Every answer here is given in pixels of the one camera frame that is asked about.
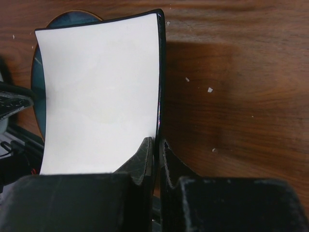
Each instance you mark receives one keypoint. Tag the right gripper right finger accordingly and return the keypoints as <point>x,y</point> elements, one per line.
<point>191,203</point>

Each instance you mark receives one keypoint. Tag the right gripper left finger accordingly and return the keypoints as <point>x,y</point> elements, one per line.
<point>114,202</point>

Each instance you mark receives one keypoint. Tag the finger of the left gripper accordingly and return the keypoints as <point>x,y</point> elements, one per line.
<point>14,99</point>

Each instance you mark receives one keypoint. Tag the dark teal blossom plate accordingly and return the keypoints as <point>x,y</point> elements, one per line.
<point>69,18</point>

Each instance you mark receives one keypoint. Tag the white square plate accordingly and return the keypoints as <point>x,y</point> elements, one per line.
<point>103,83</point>

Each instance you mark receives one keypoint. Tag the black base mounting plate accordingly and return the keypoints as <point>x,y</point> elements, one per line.
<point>21,154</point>

